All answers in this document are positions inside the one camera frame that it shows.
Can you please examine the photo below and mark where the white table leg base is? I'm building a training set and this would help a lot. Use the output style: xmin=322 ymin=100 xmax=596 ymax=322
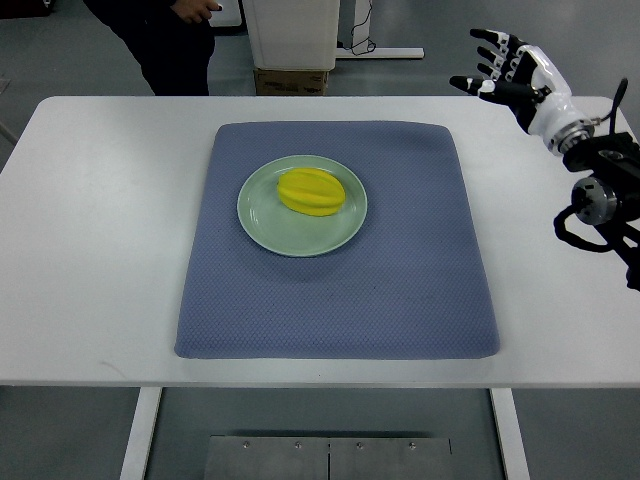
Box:
xmin=335 ymin=0 xmax=425 ymax=60

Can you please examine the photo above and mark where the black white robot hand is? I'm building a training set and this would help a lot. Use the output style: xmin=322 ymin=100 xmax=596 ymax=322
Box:
xmin=449 ymin=29 xmax=595 ymax=155

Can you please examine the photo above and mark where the left white table leg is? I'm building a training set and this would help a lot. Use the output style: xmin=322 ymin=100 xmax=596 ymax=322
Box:
xmin=119 ymin=387 xmax=163 ymax=480

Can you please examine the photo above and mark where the brown cardboard box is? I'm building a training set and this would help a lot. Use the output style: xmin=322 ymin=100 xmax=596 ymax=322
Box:
xmin=254 ymin=69 xmax=329 ymax=96

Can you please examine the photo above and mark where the yellow starfruit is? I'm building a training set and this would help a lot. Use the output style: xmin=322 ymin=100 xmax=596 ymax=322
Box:
xmin=277 ymin=168 xmax=346 ymax=217

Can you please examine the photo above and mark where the white table leg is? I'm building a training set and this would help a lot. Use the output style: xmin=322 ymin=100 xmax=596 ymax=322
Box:
xmin=489 ymin=388 xmax=530 ymax=480
xmin=119 ymin=387 xmax=163 ymax=480

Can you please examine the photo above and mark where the black cable on floor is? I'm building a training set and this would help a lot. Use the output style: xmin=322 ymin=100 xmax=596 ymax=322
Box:
xmin=339 ymin=0 xmax=377 ymax=57

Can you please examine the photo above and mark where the blue textured mat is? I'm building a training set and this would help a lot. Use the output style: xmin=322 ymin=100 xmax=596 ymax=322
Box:
xmin=175 ymin=121 xmax=500 ymax=360

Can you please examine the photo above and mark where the right white table leg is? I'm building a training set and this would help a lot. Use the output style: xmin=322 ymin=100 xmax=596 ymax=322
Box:
xmin=489 ymin=388 xmax=530 ymax=480

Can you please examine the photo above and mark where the person's bare hand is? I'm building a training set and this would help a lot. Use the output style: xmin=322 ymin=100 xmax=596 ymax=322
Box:
xmin=170 ymin=0 xmax=223 ymax=24

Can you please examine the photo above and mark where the metal base plate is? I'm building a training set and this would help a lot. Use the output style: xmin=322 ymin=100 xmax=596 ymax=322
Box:
xmin=204 ymin=436 xmax=454 ymax=479

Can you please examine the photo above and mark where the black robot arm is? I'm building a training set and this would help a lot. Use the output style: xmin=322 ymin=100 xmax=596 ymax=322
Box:
xmin=553 ymin=78 xmax=639 ymax=290

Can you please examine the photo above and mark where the person in dark clothes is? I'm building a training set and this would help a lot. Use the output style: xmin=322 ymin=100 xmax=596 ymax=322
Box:
xmin=85 ymin=0 xmax=215 ymax=96

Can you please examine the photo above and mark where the light green plate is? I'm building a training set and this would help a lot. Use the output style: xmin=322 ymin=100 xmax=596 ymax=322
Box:
xmin=237 ymin=155 xmax=368 ymax=257

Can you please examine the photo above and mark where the white trash bin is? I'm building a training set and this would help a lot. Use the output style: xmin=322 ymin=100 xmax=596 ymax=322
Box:
xmin=242 ymin=0 xmax=340 ymax=71

